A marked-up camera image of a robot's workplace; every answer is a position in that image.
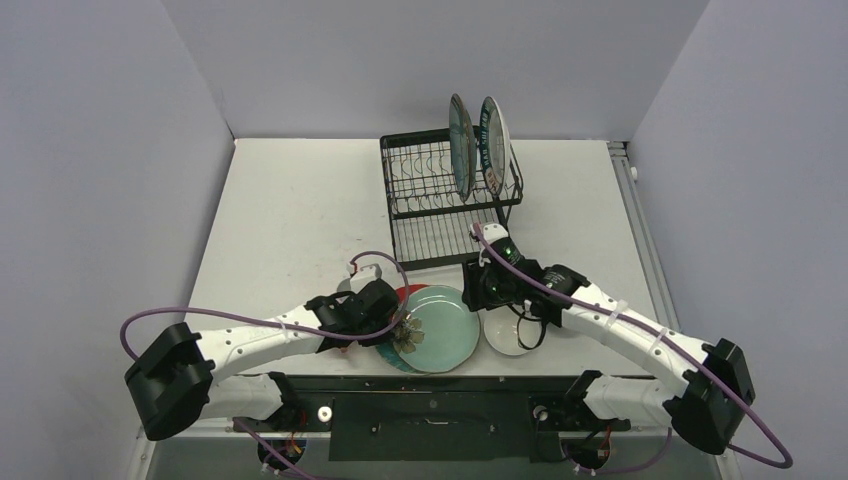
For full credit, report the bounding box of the light teal flower plate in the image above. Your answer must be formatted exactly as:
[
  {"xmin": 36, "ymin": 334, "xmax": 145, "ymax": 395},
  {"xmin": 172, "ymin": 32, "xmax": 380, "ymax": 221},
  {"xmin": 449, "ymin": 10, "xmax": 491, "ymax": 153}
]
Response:
[{"xmin": 388, "ymin": 285, "xmax": 480, "ymax": 374}]

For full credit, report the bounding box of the black wire dish rack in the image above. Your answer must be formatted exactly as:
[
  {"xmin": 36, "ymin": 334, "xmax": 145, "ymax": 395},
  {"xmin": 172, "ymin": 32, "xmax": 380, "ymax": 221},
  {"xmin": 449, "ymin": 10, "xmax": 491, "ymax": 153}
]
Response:
[{"xmin": 379, "ymin": 128, "xmax": 524, "ymax": 271}]

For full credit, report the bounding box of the blue glazed plate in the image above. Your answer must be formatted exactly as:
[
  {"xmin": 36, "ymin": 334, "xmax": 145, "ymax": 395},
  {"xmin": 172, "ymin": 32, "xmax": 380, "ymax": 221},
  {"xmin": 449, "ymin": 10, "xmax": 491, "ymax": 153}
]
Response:
[{"xmin": 449, "ymin": 93, "xmax": 477, "ymax": 203}]

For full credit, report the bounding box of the green rimmed white plate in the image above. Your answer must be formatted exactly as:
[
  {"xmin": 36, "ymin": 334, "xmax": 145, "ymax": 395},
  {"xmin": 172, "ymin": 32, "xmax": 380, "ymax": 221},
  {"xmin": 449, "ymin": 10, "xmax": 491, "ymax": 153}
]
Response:
[{"xmin": 479, "ymin": 96, "xmax": 511, "ymax": 197}]

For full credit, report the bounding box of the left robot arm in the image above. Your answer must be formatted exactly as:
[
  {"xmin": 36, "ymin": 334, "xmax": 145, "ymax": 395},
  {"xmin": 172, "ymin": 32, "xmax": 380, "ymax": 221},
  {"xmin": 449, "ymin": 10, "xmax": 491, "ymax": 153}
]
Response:
[{"xmin": 124, "ymin": 280, "xmax": 404, "ymax": 441}]

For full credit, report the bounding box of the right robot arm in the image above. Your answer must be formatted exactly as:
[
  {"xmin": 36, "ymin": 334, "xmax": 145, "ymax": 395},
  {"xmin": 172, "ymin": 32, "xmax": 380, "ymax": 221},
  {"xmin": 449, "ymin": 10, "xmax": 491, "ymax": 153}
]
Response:
[{"xmin": 462, "ymin": 238, "xmax": 755, "ymax": 455}]

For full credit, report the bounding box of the red and blue plate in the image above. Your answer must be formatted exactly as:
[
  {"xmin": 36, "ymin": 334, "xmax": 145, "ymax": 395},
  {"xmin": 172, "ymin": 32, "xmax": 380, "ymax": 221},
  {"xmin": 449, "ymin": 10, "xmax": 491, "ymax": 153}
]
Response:
[{"xmin": 375, "ymin": 283, "xmax": 426, "ymax": 375}]

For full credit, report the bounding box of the white bowl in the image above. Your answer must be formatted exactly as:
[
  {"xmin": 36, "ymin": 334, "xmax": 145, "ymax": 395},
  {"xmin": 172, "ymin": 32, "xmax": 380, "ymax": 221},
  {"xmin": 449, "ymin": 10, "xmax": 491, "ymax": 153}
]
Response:
[{"xmin": 482, "ymin": 308, "xmax": 542, "ymax": 357}]

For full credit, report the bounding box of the black base panel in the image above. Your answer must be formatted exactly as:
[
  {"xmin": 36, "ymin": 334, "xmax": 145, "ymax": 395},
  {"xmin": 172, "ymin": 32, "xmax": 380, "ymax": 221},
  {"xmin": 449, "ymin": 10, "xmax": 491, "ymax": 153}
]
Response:
[{"xmin": 226, "ymin": 374, "xmax": 666, "ymax": 462}]

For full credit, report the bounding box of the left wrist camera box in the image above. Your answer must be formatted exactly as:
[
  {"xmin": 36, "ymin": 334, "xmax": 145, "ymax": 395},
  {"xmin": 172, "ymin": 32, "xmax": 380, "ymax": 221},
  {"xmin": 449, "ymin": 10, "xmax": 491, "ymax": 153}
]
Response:
[{"xmin": 346, "ymin": 262, "xmax": 382, "ymax": 283}]

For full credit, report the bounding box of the aluminium rail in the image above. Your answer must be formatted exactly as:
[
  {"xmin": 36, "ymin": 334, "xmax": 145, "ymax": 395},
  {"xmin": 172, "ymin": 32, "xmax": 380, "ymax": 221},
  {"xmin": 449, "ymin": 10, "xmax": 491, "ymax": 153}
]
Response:
[{"xmin": 607, "ymin": 141, "xmax": 680, "ymax": 330}]

